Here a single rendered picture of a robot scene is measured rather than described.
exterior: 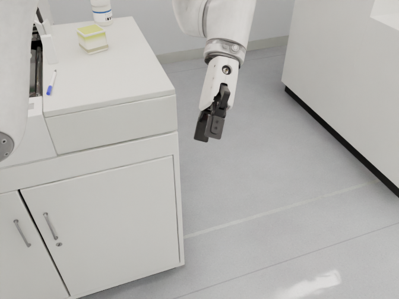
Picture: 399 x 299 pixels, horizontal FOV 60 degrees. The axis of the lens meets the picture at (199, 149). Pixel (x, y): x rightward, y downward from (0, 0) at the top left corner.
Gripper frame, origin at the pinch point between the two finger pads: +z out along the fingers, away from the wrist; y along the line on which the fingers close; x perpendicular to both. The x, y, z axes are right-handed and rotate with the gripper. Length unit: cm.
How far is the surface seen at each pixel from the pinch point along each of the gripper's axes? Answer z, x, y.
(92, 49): -25, 31, 48
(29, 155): 12, 38, 34
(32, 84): -10, 47, 51
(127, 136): 1.0, 14.6, 34.3
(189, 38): -116, -22, 237
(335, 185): -5, -108, 110
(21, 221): 33, 40, 49
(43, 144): 8.6, 35.6, 31.9
